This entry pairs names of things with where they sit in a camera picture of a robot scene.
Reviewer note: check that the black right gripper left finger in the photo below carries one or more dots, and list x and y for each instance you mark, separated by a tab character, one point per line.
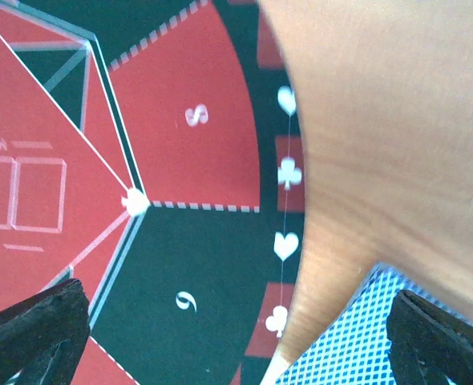
42	338

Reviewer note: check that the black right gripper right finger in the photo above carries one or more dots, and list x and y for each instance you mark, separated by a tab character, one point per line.
428	344

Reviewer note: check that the blue playing card deck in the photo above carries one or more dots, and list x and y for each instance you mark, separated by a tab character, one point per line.
355	350

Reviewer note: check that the round red black poker mat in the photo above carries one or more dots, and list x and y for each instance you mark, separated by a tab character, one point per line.
151	149

